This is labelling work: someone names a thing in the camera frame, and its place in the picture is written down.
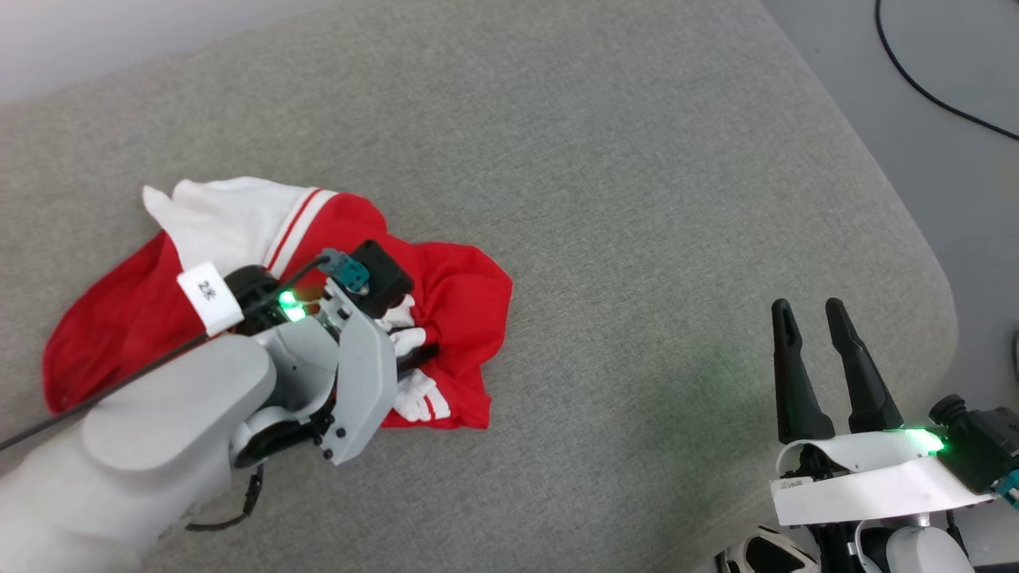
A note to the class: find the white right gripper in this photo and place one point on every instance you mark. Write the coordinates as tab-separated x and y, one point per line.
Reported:
868	485

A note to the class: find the red white basketball jersey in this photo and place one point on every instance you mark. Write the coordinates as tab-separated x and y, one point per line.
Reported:
466	306

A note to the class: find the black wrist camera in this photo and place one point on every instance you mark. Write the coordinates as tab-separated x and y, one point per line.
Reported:
983	446
384	274

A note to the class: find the white paper label tag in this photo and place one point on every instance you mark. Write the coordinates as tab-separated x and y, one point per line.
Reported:
208	296

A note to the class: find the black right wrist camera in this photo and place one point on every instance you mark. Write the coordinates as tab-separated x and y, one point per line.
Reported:
983	446

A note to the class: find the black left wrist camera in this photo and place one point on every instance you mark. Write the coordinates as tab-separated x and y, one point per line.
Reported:
384	274

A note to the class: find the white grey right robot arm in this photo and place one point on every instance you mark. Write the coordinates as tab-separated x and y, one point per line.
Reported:
915	553

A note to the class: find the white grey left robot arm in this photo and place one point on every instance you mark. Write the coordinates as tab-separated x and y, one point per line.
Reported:
159	422

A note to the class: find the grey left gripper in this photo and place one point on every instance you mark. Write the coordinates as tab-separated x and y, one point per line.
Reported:
368	382

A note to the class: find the grey fabric sofa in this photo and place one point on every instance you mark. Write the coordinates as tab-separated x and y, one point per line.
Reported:
637	239

